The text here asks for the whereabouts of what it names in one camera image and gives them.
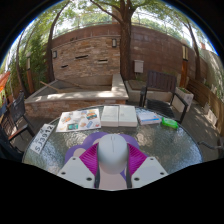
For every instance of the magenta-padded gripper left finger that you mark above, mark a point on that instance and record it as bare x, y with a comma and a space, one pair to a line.
76, 171

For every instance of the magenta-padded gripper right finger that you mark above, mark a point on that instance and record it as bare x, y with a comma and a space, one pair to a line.
148, 171

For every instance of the white computer mouse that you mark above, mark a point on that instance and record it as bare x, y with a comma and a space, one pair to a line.
112, 153

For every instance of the purple paw-print mouse pad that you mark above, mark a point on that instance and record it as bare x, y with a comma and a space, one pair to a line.
90, 137

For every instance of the white lettered label tag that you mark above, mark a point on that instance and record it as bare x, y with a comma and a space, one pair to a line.
42, 139

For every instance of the colourful picture sheet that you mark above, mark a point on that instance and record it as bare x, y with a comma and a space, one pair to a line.
78, 120

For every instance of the green plastic packet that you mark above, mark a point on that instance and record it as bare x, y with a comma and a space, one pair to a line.
170, 123

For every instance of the white and blue booklet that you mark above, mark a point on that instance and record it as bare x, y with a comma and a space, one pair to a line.
148, 117

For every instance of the white flat box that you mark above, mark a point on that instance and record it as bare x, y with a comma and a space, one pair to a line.
119, 116

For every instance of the stone raised planter bed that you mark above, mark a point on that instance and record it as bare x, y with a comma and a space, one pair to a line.
76, 100

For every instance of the white planter box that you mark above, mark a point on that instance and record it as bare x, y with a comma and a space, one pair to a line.
185, 96

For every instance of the dark slatted garden chair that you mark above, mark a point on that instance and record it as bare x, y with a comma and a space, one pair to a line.
161, 81

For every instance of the thin tree trunk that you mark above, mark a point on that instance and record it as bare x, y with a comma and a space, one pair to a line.
50, 56
196, 56

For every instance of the large tree trunk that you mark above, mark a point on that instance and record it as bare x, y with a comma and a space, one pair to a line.
125, 46

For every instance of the white wall box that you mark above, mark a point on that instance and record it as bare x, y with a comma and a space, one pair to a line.
139, 66

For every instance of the orange wooden lamp post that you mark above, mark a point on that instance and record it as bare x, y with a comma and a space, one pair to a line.
185, 66

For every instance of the black wall lamp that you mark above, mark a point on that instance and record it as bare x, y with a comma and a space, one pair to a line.
114, 42
54, 54

